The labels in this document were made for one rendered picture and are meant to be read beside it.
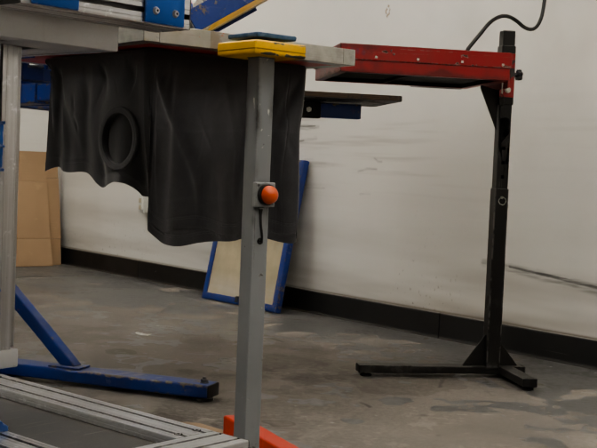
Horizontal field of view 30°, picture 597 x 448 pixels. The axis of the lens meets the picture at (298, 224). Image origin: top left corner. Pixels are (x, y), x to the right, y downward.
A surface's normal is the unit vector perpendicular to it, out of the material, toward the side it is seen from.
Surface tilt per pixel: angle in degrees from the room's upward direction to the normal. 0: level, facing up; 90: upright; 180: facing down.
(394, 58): 90
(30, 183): 78
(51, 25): 90
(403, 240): 90
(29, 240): 72
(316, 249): 90
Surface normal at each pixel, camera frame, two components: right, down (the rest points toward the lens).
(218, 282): -0.73, -0.20
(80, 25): 0.75, 0.07
